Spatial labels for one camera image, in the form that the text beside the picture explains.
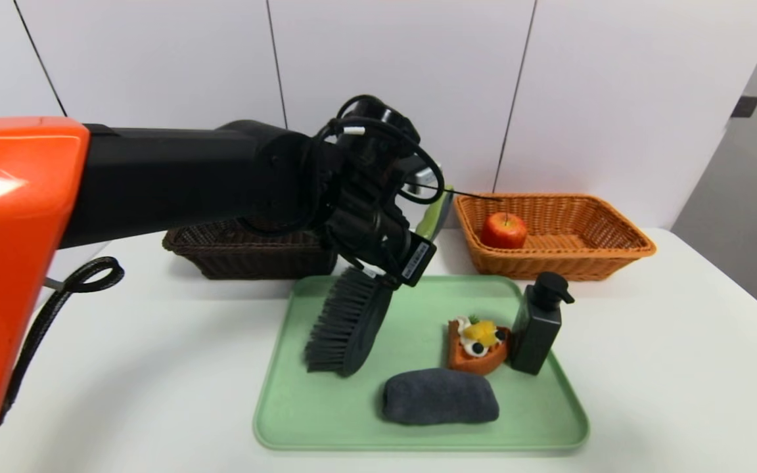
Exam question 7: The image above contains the grey brush with green handle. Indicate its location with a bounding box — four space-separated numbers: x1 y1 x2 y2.
304 190 455 379

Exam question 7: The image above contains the red apple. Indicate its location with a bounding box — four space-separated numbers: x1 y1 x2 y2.
480 211 529 251

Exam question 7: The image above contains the dark grey towel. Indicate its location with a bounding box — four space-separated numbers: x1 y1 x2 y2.
381 367 501 426

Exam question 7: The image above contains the dark brown wicker basket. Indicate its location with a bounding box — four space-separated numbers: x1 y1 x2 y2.
162 219 341 281

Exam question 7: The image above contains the orange wicker basket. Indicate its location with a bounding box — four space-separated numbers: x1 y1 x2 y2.
453 191 658 282

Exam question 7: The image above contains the thin black zip tie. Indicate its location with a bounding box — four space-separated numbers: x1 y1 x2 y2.
418 184 503 202

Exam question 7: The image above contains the fruit tart slice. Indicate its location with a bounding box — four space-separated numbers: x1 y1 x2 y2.
446 315 513 377

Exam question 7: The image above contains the black pump bottle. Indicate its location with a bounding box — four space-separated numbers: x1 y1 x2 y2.
508 271 577 376

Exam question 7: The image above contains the light green plastic tray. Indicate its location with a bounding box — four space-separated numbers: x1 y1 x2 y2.
253 274 591 453

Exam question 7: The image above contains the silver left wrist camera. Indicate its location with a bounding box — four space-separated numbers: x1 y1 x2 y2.
411 166 443 190

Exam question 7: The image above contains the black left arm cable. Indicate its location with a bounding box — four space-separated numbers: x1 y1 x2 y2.
0 256 126 429

